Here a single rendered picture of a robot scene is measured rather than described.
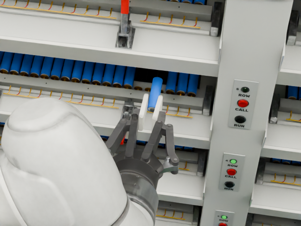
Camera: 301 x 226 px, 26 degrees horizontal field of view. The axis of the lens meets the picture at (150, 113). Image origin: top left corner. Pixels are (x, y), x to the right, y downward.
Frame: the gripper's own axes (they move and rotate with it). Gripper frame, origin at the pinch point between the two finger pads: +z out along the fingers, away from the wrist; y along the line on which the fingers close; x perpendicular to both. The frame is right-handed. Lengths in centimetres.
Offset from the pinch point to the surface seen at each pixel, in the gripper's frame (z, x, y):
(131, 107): 8.4, 5.5, 4.6
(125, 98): 10.2, 4.9, 6.1
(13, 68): 13.0, 2.8, 28.7
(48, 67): 14.0, 2.4, 22.1
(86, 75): 13.3, 2.6, 14.4
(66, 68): 14.1, 2.2, 18.5
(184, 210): 21.3, 42.8, -6.4
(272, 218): 22, 42, -27
